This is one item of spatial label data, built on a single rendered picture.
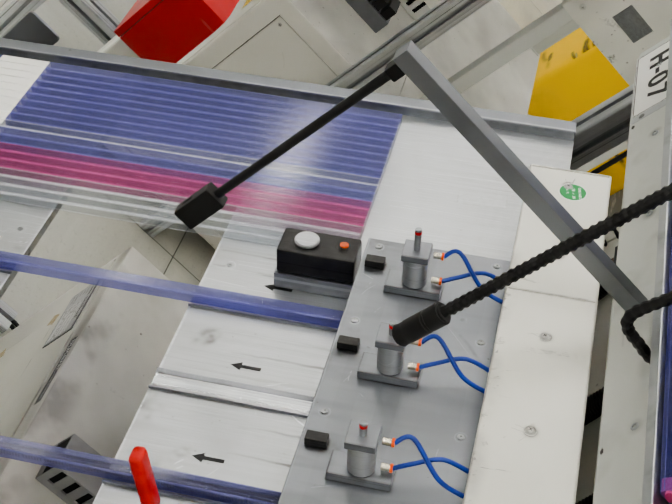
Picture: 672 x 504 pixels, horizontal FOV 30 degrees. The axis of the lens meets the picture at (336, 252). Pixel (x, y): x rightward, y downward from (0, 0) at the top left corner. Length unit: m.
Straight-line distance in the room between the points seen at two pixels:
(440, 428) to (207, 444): 0.20
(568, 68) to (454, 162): 2.89
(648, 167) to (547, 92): 3.10
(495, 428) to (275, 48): 1.49
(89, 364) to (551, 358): 0.71
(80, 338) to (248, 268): 0.41
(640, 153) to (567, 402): 0.33
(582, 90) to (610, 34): 2.06
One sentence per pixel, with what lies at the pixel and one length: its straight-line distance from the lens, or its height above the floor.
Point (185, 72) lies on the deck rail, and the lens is 1.50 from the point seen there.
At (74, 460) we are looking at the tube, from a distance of 1.05.
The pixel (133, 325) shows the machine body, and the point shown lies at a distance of 1.65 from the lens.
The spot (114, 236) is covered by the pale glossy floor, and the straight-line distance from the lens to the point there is 2.62.
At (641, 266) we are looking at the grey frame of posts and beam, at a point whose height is 1.34.
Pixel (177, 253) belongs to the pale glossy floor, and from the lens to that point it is 2.72.
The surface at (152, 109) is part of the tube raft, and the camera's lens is 1.44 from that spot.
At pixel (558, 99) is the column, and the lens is 4.32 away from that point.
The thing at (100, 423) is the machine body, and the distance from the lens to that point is 1.56.
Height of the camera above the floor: 1.77
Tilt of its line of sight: 35 degrees down
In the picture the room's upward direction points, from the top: 59 degrees clockwise
